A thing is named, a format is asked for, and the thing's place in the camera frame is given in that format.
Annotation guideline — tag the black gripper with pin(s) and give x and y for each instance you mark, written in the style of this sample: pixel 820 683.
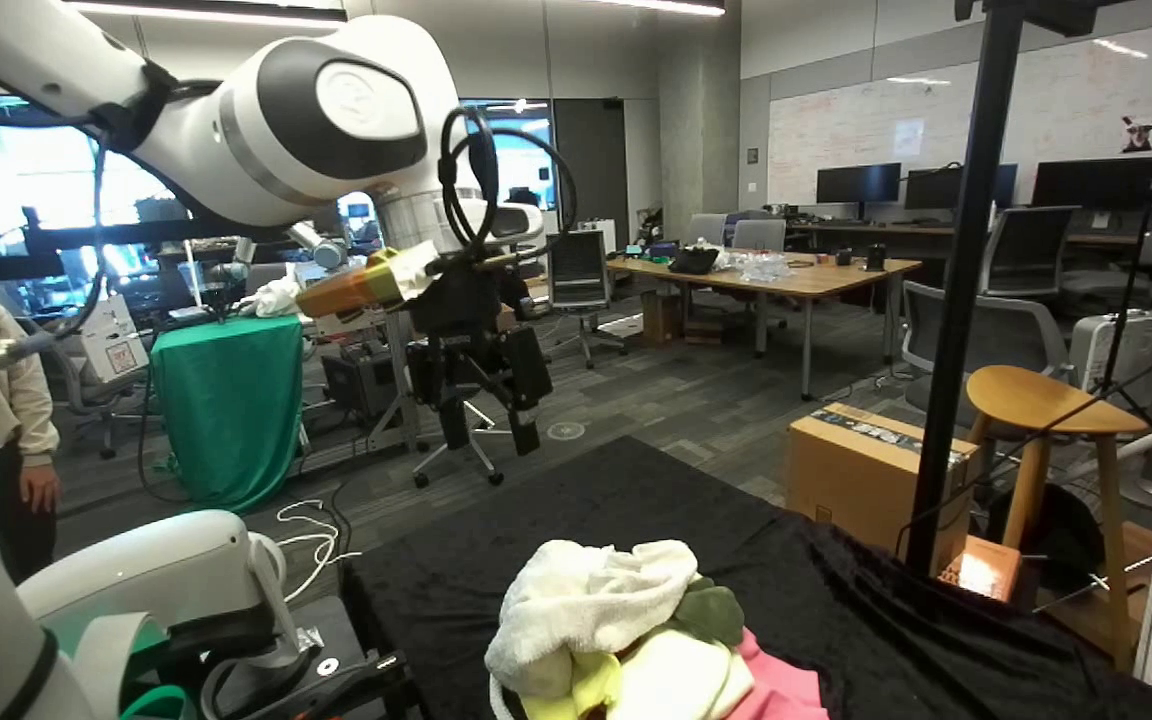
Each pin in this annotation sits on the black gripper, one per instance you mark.
pixel 461 303

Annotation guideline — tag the white towel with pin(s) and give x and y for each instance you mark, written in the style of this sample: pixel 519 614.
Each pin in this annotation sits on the white towel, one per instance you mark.
pixel 591 602

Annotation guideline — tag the light green towel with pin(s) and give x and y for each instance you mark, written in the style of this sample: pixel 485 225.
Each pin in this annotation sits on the light green towel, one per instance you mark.
pixel 682 683

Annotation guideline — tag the pink cloth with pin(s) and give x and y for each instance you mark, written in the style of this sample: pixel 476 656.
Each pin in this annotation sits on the pink cloth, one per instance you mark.
pixel 783 685

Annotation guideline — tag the black crate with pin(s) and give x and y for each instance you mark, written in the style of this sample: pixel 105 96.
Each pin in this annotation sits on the black crate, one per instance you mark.
pixel 362 380

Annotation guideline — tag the grey mesh chair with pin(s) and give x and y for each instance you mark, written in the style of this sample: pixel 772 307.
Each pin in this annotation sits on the grey mesh chair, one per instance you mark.
pixel 1003 333
pixel 578 266
pixel 1028 245

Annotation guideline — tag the white crumpled object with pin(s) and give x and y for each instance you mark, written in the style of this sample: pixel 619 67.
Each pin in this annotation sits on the white crumpled object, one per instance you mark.
pixel 279 298

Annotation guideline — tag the green draped cloth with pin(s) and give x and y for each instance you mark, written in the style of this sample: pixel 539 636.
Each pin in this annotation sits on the green draped cloth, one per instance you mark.
pixel 228 412

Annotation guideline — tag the light wooden desk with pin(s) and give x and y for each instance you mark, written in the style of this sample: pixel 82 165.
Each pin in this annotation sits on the light wooden desk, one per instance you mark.
pixel 802 279

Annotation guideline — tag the black base clamp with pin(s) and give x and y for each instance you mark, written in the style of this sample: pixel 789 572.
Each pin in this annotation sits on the black base clamp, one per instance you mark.
pixel 296 683

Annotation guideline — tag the white paper sign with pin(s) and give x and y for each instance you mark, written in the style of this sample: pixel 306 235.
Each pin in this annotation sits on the white paper sign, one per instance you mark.
pixel 113 342

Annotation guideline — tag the cardboard box black tape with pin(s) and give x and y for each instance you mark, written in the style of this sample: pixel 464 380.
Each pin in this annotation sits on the cardboard box black tape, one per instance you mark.
pixel 870 474

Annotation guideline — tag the black computer monitor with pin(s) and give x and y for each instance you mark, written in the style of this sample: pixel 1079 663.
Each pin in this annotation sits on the black computer monitor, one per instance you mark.
pixel 960 185
pixel 859 185
pixel 1109 181

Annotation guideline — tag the long dark office desk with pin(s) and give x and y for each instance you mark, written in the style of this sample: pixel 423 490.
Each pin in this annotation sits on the long dark office desk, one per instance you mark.
pixel 899 228

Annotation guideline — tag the green plastic piece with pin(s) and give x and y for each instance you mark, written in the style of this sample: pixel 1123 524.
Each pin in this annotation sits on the green plastic piece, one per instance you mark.
pixel 157 683

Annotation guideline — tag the black tablecloth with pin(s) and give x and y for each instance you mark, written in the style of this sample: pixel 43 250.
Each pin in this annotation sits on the black tablecloth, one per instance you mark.
pixel 899 643

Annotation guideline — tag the ceiling light strip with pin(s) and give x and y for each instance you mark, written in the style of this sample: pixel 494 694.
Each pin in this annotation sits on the ceiling light strip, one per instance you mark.
pixel 200 10

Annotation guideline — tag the tall metal stand pole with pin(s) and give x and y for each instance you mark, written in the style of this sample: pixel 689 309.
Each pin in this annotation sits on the tall metal stand pole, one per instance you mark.
pixel 960 266

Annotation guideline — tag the paper sheet on whiteboard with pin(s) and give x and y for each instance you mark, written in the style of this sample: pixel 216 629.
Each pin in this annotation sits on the paper sheet on whiteboard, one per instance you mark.
pixel 911 143

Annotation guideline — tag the round wooden stool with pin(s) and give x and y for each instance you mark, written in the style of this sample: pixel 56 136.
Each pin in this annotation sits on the round wooden stool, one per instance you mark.
pixel 1050 400

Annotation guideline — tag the black round bucket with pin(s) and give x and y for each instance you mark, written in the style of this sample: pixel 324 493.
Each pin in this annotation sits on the black round bucket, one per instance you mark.
pixel 1069 533

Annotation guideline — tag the grey white floor unit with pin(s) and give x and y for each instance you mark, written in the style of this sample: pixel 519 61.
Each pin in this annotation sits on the grey white floor unit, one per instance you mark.
pixel 1131 353

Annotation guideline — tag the black camera boom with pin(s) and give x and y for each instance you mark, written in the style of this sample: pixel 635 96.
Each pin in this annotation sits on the black camera boom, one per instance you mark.
pixel 56 245

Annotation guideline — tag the cartoon wall sticker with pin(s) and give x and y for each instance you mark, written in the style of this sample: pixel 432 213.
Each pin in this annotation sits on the cartoon wall sticker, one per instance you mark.
pixel 1143 129

